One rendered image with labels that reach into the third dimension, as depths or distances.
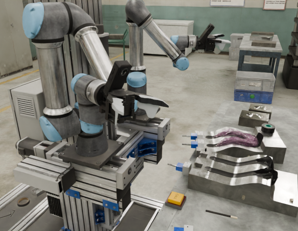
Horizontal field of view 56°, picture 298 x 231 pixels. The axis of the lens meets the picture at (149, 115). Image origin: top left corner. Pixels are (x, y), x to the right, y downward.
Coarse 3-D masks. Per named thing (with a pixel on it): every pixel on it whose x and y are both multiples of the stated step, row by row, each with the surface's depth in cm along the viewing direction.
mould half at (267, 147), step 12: (204, 132) 188; (216, 132) 186; (252, 132) 185; (264, 132) 176; (276, 132) 176; (204, 144) 174; (228, 144) 167; (240, 144) 166; (264, 144) 163; (276, 144) 163; (240, 156) 165; (276, 156) 163
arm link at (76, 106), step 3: (75, 105) 121; (72, 108) 122; (75, 108) 122; (78, 108) 120; (75, 111) 119; (78, 111) 120; (78, 114) 119; (78, 117) 118; (81, 129) 120; (102, 129) 129; (81, 132) 122; (84, 132) 124; (99, 132) 127; (87, 135) 125
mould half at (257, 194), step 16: (208, 160) 151; (240, 160) 151; (192, 176) 140; (208, 176) 139; (224, 176) 139; (256, 176) 131; (288, 176) 143; (208, 192) 140; (224, 192) 136; (240, 192) 132; (256, 192) 129; (272, 192) 131; (288, 192) 132; (272, 208) 128; (288, 208) 125
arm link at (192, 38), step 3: (189, 36) 170; (192, 36) 170; (195, 36) 171; (189, 39) 169; (192, 39) 169; (195, 39) 169; (189, 42) 169; (192, 42) 170; (195, 42) 169; (189, 45) 170; (192, 45) 171; (195, 45) 171
